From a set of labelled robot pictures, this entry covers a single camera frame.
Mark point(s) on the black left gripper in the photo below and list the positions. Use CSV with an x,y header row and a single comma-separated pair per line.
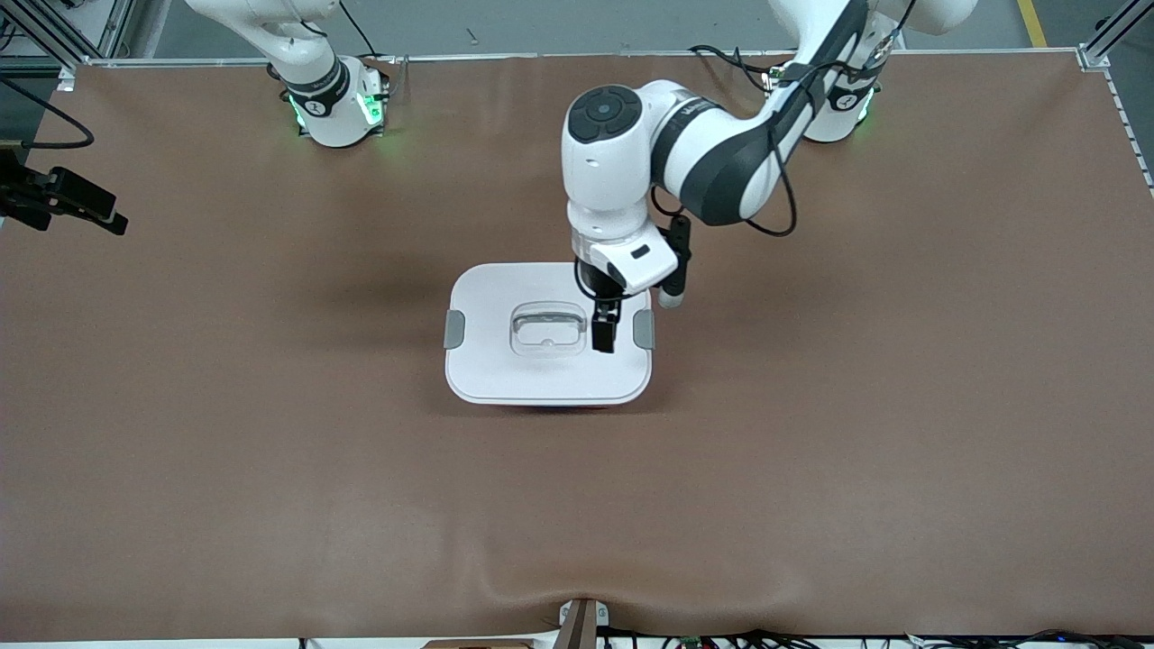
x,y
595,280

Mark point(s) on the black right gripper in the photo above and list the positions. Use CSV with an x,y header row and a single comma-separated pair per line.
x,y
25,196

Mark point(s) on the white box lid grey latches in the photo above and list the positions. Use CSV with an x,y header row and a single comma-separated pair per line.
x,y
505,361

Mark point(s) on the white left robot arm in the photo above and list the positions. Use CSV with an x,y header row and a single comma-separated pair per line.
x,y
604,189

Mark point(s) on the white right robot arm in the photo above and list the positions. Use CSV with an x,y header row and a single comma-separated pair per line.
x,y
329,117

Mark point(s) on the brown table mat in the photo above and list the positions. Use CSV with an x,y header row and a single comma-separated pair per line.
x,y
577,541

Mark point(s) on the brown wooden board piece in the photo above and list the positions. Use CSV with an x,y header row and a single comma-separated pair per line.
x,y
478,644

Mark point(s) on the aluminium frame profile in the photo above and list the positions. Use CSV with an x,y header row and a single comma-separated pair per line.
x,y
1095,56
122,27

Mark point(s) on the metal table clamp bracket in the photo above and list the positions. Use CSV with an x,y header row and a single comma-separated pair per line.
x,y
581,622

